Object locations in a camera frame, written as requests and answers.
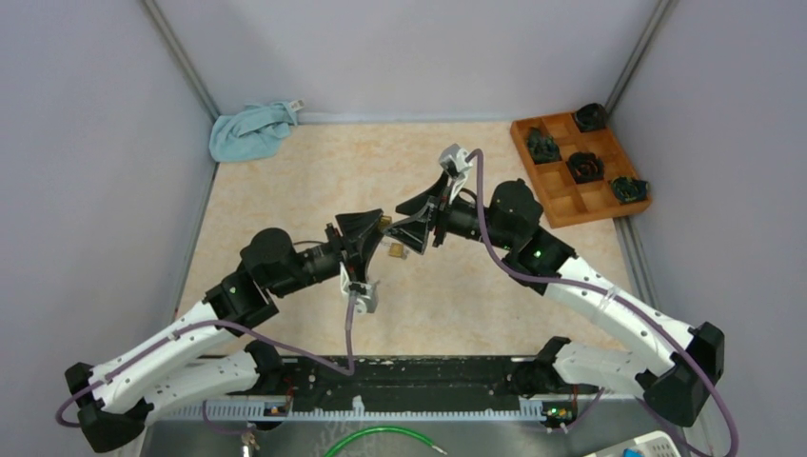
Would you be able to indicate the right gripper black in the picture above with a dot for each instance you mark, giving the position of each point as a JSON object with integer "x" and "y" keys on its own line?
{"x": 414, "y": 232}

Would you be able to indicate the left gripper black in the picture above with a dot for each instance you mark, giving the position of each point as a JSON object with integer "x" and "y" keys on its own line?
{"x": 359, "y": 228}

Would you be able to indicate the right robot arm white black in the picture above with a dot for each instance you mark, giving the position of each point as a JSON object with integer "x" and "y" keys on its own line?
{"x": 671, "y": 365}

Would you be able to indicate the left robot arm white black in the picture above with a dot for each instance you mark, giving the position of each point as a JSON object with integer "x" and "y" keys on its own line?
{"x": 215, "y": 348}

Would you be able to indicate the light blue cloth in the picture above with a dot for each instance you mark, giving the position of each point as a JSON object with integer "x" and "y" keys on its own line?
{"x": 254, "y": 133}

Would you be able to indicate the dark rosette upper left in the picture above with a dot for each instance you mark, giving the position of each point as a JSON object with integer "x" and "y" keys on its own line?
{"x": 542, "y": 148}

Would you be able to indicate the wooden compartment tray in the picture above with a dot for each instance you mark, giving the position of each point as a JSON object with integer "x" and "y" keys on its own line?
{"x": 566, "y": 202}

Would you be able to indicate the dark rosette centre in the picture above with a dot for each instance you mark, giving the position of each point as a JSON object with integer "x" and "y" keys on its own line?
{"x": 585, "y": 167}

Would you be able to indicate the dark rosette top corner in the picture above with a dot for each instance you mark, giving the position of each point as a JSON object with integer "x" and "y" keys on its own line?
{"x": 591, "y": 117}

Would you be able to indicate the dark rosette right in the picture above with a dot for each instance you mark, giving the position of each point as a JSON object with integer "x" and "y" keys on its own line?
{"x": 628, "y": 190}

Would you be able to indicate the white basket corner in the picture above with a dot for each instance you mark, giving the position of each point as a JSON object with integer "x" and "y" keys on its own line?
{"x": 652, "y": 444}

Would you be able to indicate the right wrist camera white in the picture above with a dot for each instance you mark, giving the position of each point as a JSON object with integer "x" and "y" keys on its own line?
{"x": 456, "y": 163}

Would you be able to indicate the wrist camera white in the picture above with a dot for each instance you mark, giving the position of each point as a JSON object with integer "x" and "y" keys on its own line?
{"x": 363, "y": 295}
{"x": 456, "y": 163}

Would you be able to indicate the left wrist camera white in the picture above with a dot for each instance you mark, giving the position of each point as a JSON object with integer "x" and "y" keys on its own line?
{"x": 363, "y": 295}

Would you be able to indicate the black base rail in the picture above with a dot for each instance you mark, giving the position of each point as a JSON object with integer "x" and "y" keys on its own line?
{"x": 414, "y": 384}

